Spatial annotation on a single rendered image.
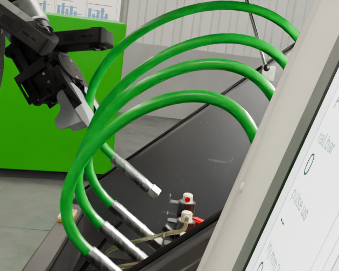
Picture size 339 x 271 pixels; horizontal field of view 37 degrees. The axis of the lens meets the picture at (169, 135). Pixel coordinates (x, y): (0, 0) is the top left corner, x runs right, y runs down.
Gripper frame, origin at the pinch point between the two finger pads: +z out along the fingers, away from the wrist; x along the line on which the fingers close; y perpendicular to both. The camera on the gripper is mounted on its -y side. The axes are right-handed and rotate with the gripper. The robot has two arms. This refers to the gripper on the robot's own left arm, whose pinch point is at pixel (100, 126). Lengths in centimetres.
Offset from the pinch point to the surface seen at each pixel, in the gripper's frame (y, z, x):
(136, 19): 59, -254, -587
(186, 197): -4.9, 16.5, -4.2
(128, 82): -9.5, -0.5, 9.1
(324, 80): -27, 18, 47
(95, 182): 3.0, 8.1, 6.4
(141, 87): -12.0, 3.3, 16.2
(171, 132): -2.9, 1.3, -33.3
